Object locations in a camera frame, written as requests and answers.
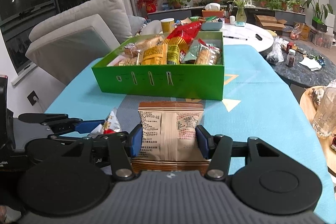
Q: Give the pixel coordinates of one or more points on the glass vase with plant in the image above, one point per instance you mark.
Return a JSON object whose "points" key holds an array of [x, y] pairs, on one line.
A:
{"points": [[240, 14]]}

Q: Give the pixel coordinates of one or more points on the red snack bag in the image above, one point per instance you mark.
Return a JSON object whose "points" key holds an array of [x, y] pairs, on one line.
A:
{"points": [[183, 34]]}

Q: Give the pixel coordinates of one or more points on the green snack packet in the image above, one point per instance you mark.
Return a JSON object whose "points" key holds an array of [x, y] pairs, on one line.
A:
{"points": [[192, 54]]}

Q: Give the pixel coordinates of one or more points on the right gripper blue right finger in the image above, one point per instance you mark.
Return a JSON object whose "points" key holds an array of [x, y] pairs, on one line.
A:
{"points": [[218, 150]]}

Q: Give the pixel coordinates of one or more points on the yellow cracker pack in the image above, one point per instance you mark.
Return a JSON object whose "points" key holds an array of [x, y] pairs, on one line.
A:
{"points": [[156, 55]]}

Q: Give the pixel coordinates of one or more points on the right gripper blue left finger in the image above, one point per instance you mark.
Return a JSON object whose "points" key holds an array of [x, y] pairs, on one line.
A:
{"points": [[122, 147]]}

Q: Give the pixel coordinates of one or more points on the brown paper snack bag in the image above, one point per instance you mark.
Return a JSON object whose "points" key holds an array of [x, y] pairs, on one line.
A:
{"points": [[169, 140]]}

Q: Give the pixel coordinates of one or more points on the yellow can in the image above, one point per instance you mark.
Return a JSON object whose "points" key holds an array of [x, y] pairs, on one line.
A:
{"points": [[168, 25]]}

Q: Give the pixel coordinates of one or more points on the grey sofa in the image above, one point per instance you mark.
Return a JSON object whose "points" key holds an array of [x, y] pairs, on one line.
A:
{"points": [[64, 44]]}

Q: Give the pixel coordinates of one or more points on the yellow sachima cake pack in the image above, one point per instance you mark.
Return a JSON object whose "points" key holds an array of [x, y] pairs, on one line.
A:
{"points": [[149, 43]]}

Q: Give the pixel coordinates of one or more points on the round brown cookie pack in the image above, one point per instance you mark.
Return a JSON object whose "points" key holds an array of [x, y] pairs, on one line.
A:
{"points": [[131, 50]]}

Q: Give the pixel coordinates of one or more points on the dark marble round table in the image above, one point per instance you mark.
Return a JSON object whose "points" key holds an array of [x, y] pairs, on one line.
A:
{"points": [[300, 75]]}

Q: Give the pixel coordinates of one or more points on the small spice jar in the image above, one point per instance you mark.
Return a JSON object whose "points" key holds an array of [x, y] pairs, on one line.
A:
{"points": [[290, 60]]}

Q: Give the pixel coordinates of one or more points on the white round table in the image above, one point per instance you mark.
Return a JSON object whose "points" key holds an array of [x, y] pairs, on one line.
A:
{"points": [[248, 31]]}

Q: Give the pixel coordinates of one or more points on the open cardboard box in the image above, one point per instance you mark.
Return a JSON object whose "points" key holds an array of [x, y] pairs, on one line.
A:
{"points": [[270, 22]]}

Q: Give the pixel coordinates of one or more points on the light blue container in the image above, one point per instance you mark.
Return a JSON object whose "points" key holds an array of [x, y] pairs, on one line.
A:
{"points": [[212, 25]]}

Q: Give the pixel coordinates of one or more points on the blue white snack packet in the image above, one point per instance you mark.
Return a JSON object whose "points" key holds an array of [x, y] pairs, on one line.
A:
{"points": [[109, 126]]}

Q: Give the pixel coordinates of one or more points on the green cardboard box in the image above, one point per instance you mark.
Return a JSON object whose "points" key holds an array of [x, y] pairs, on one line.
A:
{"points": [[205, 82]]}

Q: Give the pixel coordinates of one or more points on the black marker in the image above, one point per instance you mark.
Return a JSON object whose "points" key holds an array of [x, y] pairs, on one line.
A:
{"points": [[258, 37]]}

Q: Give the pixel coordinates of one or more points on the clear glass cup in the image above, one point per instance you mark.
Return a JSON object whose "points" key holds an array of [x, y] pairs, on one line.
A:
{"points": [[324, 119]]}

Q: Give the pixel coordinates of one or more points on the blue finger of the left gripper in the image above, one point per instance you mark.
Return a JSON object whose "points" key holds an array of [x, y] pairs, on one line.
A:
{"points": [[85, 127]]}

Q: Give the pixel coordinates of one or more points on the blue table mat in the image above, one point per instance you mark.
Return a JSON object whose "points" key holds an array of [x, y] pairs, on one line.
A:
{"points": [[256, 103]]}

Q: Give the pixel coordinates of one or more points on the orange tissue box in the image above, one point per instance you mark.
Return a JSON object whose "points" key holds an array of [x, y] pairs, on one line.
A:
{"points": [[213, 9]]}

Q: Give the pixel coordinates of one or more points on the wall power socket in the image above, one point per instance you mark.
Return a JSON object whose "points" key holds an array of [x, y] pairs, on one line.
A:
{"points": [[33, 98]]}

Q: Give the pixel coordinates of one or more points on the clear wrapped biscuit pack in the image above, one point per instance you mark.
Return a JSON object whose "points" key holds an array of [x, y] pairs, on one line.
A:
{"points": [[208, 54]]}

